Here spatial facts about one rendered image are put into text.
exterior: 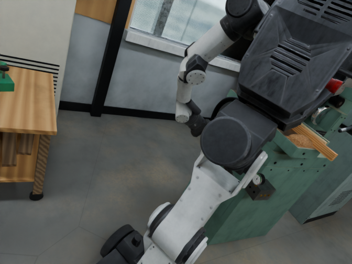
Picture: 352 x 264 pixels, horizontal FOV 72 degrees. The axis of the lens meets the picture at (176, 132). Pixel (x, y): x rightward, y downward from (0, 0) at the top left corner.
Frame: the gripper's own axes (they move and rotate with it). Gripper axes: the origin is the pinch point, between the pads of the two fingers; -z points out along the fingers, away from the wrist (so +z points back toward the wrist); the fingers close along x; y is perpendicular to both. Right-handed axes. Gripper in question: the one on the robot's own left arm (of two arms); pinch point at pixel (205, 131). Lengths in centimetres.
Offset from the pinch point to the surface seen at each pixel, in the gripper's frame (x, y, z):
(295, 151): 32.2, -29.1, -13.6
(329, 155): 44, -34, -25
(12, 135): -97, 37, 53
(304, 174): 32, -22, -59
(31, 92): -65, 38, 63
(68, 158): -97, 40, 13
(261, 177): 11.9, -30.3, -17.6
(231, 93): 23.1, 27.3, -13.7
